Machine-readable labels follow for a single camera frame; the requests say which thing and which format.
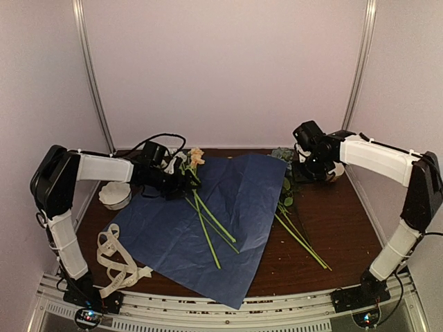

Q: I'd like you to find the blue wrapping paper sheet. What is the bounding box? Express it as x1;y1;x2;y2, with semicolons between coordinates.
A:
114;154;286;309

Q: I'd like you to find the white ceramic bowl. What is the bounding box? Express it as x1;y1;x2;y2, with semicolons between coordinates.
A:
326;163;345;183

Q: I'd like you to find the left aluminium corner post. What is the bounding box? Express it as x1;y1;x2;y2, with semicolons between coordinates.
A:
72;0;116;153

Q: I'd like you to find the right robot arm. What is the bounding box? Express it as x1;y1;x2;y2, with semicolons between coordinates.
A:
293;120;442;306

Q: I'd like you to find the right aluminium corner post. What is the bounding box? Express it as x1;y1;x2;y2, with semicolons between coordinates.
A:
341;0;377;130

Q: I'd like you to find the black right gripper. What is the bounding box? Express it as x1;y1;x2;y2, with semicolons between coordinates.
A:
291;151;332;185

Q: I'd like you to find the front aluminium rail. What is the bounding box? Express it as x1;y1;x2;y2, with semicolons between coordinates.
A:
34;269;426;332

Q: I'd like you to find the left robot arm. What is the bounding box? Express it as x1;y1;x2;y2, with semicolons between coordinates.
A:
30;142;201;307

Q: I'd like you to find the cream printed ribbon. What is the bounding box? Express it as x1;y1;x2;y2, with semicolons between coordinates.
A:
96;223;153;299

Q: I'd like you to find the aluminium corner post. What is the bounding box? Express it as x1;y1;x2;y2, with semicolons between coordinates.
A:
72;0;116;153
341;0;377;130

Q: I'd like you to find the white scalloped dish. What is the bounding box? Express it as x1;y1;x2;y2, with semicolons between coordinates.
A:
98;182;132;211

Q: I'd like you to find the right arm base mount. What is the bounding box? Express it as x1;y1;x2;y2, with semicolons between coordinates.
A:
330;269;390;329

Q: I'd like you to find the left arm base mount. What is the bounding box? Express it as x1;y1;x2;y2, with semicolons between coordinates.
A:
57;270;124;331

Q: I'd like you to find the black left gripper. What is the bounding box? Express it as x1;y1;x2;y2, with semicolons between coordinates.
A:
147;167;202;201

